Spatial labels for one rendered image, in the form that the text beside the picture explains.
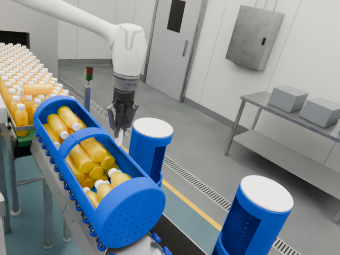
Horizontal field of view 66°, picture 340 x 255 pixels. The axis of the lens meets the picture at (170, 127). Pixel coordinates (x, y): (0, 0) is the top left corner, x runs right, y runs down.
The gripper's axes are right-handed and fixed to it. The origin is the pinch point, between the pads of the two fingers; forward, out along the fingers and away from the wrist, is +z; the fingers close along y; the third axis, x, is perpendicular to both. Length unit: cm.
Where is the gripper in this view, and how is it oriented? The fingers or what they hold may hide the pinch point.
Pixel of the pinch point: (119, 136)
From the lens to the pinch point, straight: 103.4
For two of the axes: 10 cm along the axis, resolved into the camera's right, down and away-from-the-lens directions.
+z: -1.9, 8.7, 4.6
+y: 7.8, -1.5, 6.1
